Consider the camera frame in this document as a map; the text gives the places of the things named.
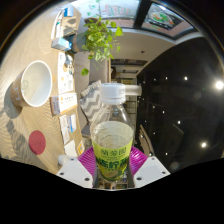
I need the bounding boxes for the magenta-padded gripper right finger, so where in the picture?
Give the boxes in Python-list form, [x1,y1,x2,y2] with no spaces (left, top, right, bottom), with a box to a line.
[127,145,171,189]

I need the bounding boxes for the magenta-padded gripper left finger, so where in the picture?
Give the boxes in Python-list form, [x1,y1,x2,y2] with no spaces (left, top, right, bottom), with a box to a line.
[55,145,100,189]

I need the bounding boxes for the clear green-labelled drink bottle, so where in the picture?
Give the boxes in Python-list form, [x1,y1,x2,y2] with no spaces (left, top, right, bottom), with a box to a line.
[89,82,135,184]

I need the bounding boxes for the white paper napkin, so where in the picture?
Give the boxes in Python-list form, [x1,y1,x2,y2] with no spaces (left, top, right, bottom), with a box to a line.
[63,139,78,158]

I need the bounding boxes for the yellow card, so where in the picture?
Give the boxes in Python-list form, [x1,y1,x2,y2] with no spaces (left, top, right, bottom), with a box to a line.
[76,139,86,156]

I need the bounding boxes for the flat round red coaster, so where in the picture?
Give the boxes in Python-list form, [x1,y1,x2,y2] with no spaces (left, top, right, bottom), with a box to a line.
[28,129,47,156]

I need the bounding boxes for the white blue small packet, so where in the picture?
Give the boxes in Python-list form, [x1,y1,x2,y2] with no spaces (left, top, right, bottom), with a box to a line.
[67,113,78,134]

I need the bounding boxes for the white paper packet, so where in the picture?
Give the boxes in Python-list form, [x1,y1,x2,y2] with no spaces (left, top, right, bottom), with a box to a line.
[59,114,69,133]

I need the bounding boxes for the white orange booklet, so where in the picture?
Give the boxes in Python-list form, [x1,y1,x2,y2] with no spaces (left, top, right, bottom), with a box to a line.
[49,92,78,116]

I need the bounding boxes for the white round column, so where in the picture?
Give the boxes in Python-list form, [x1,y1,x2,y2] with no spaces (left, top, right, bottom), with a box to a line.
[124,84,143,97]

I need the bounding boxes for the brown mug, white inside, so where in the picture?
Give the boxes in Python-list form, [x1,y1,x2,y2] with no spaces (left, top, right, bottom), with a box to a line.
[9,59,54,109]

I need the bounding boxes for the group of ceiling lights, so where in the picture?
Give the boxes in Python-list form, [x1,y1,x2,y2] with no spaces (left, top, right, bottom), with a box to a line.
[151,74,224,149]

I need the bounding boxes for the small blue white tissue box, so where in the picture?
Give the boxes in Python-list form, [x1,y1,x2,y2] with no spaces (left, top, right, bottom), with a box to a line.
[50,37,73,52]

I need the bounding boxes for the potted green plant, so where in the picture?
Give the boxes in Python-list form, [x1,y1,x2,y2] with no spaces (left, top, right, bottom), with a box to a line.
[79,0,124,77]

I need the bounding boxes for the brown cardboard box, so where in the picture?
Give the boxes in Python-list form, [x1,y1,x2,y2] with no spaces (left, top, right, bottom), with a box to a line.
[61,14,83,38]

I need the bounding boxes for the long white blue packet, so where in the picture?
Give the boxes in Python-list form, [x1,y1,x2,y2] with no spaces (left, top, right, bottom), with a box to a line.
[53,9,64,39]

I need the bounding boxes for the black-framed window with decals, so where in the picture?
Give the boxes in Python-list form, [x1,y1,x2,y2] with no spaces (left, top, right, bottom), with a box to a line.
[71,0,196,41]

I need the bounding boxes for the small blue white card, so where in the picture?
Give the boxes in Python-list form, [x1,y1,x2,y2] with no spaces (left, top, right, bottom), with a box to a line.
[63,5,75,18]

